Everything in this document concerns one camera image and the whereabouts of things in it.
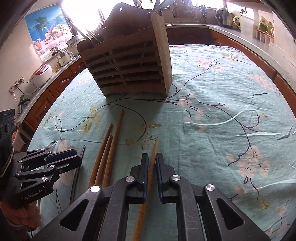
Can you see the knife block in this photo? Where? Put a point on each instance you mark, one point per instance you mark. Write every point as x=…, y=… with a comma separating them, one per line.
x=203, y=12

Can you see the person's left hand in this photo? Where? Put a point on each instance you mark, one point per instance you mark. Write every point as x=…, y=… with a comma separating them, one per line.
x=25, y=216

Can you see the fruit beach poster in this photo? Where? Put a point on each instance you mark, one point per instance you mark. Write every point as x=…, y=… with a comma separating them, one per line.
x=48, y=29

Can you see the wooden dish rack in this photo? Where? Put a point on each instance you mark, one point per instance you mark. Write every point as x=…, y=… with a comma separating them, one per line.
x=184, y=11

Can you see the wall power socket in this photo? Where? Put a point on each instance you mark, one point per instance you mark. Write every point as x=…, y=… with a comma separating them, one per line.
x=16, y=84

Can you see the steel fork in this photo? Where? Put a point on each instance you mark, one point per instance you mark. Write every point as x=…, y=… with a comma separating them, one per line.
x=50, y=146
x=99, y=28

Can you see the floral teal tablecloth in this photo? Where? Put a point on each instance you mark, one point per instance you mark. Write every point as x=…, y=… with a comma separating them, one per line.
x=224, y=122

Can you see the steel chopstick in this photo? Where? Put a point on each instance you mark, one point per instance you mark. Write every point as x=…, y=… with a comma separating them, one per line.
x=75, y=179
x=77, y=29

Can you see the white round cooker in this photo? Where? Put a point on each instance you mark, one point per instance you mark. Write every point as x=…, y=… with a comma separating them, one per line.
x=72, y=44

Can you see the yellow oil bottle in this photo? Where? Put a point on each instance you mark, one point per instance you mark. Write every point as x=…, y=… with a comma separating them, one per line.
x=262, y=26

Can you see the white red rice cooker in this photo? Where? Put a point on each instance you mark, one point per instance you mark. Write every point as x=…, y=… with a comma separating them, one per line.
x=41, y=76

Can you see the wooden utensil holder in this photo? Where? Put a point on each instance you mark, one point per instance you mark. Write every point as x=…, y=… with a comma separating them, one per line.
x=132, y=54

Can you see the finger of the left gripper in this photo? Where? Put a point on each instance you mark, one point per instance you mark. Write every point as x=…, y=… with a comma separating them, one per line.
x=60, y=153
x=63, y=164

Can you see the steel electric kettle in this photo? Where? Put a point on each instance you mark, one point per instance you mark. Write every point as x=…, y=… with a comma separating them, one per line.
x=224, y=18

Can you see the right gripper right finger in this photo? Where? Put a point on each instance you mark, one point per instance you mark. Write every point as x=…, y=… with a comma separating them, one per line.
x=176, y=189

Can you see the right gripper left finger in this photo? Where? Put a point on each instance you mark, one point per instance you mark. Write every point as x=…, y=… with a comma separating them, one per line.
x=131, y=189

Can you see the small black phone tripod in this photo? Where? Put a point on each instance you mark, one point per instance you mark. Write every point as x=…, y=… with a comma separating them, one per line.
x=22, y=102

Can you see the spice jar rack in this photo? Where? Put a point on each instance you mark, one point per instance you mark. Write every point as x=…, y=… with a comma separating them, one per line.
x=264, y=37

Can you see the small white blender pot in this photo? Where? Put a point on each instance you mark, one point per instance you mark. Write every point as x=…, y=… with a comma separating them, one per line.
x=64, y=57

